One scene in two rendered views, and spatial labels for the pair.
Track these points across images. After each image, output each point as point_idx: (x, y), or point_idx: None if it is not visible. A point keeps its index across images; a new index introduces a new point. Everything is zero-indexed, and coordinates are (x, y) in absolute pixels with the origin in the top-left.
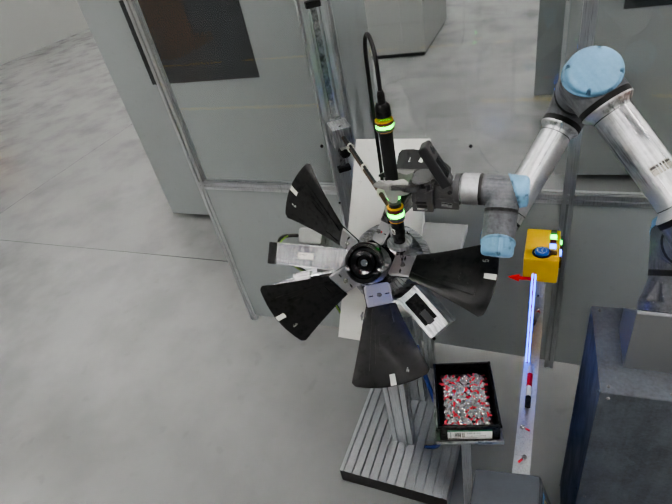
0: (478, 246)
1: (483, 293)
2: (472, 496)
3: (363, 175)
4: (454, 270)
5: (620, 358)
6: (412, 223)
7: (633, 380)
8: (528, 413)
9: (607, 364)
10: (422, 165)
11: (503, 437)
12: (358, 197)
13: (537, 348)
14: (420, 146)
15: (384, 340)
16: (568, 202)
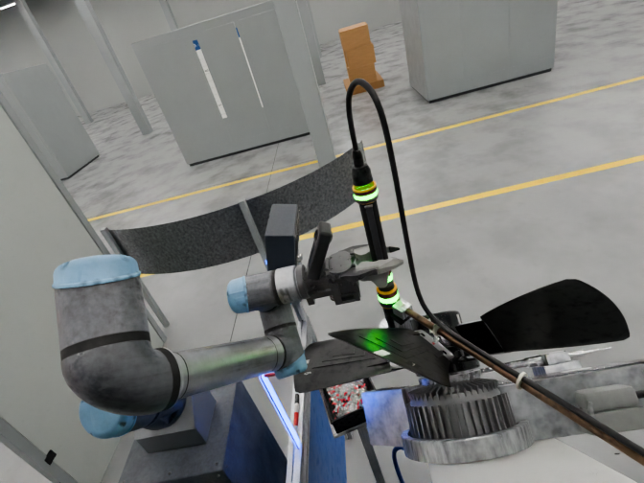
0: (316, 387)
1: (309, 351)
2: (293, 228)
3: (593, 477)
4: (338, 356)
5: (216, 408)
6: (448, 466)
7: (213, 391)
8: (296, 392)
9: (226, 399)
10: (379, 347)
11: None
12: (578, 463)
13: (289, 464)
14: (329, 227)
15: None
16: None
